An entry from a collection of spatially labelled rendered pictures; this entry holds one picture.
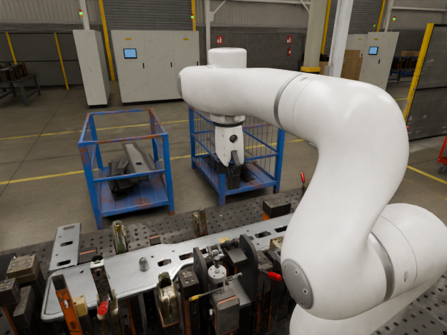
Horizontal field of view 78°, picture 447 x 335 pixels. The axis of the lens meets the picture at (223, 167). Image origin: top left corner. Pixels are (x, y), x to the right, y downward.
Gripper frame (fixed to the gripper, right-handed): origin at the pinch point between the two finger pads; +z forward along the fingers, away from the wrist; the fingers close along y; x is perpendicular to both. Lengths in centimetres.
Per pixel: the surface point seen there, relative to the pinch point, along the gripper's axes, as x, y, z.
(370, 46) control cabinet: -761, 795, -3
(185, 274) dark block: 13.3, 1.8, 32.4
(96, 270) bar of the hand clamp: 37.0, 1.9, 23.6
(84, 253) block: 50, 38, 46
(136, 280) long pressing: 29, 16, 44
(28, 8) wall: 411, 1392, -150
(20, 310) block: 65, 14, 44
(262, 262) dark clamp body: -13.7, 4.1, 37.1
